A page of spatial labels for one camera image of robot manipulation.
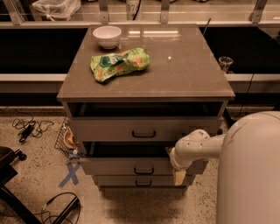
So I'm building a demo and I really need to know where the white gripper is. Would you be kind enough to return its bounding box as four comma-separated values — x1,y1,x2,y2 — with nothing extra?
165,147,192,186

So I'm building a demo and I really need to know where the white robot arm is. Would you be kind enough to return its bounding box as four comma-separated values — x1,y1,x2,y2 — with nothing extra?
167,111,280,224

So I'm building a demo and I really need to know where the grey drawer cabinet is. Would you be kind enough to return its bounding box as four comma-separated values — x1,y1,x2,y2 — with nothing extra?
57,24,236,193

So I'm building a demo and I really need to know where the blue tape cross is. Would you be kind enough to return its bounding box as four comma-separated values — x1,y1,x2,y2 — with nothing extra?
59,162,81,188

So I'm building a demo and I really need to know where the clear glass cup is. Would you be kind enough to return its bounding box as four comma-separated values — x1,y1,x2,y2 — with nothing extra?
219,56,234,74

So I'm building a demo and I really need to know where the green chip bag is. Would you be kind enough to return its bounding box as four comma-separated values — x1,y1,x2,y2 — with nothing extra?
90,48,150,83

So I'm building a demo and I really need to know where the white ceramic bowl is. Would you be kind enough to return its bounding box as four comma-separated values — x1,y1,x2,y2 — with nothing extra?
93,25,122,49

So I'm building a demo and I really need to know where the black office chair base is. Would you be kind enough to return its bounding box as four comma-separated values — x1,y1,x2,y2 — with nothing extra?
0,146,41,224

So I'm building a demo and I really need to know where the white plastic bag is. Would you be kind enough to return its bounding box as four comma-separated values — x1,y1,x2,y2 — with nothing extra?
31,0,81,21

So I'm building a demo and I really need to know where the black stand with cables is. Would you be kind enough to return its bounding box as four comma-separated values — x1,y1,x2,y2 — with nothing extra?
40,192,81,224

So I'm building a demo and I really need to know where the wire basket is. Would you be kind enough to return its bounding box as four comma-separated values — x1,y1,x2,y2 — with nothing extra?
54,117,82,161

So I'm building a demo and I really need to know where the black power adapter with cable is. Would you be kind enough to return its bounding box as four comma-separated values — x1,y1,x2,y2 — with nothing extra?
12,112,54,144

